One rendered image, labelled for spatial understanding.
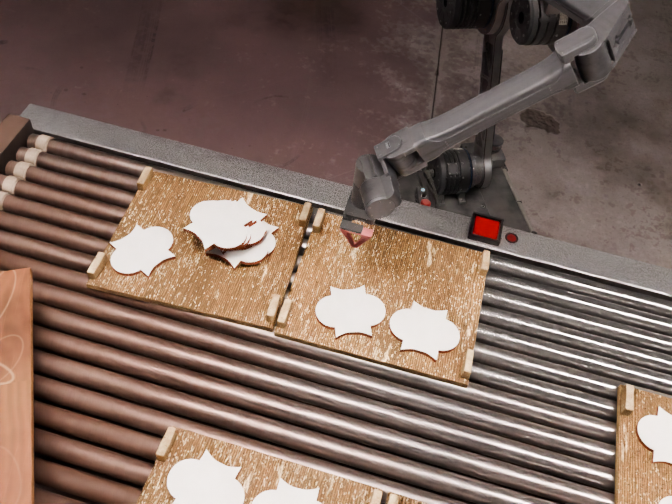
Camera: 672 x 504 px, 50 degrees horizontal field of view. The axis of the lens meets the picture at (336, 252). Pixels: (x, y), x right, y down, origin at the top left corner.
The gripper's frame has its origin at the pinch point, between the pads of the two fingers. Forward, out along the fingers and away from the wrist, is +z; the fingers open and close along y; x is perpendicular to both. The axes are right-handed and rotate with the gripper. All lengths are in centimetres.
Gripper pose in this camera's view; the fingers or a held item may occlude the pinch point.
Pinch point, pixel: (360, 228)
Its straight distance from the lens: 155.1
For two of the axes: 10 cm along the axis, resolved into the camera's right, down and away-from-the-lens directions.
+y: 2.6, -7.5, 6.1
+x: -9.6, -2.5, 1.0
